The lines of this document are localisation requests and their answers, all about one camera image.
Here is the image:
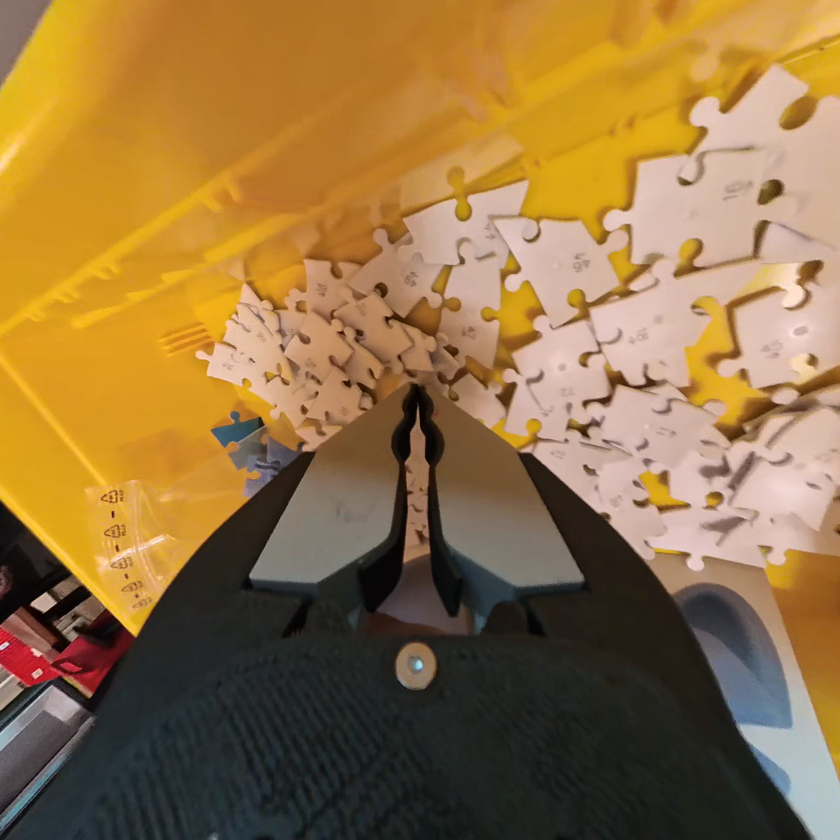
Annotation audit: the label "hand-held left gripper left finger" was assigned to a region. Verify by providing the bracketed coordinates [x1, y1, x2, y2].
[249, 384, 421, 614]

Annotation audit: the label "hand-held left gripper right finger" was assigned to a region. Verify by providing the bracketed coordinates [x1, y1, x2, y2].
[417, 386, 586, 618]

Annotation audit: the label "yellow plastic bin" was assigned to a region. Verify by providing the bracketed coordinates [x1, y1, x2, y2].
[0, 0, 840, 729]

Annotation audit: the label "grey metal shelf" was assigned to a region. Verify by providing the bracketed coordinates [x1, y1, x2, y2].
[0, 682, 97, 836]

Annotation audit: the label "pile of white puzzle pieces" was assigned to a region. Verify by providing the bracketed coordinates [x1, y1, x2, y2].
[196, 64, 840, 572]

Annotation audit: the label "red box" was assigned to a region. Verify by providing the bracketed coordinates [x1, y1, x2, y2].
[0, 626, 61, 688]

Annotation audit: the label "teal puzzle piece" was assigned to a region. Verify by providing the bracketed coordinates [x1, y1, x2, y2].
[210, 411, 265, 451]

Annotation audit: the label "red bag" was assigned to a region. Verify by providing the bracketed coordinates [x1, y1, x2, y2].
[51, 629, 133, 698]

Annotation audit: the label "clear plastic zip bag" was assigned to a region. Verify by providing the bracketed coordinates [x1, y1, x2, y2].
[84, 425, 280, 616]

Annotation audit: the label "printed paper sheet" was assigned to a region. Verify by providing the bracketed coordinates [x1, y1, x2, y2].
[377, 550, 840, 840]

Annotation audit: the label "periwinkle blue puzzle piece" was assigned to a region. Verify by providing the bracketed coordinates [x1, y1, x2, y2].
[241, 436, 304, 497]

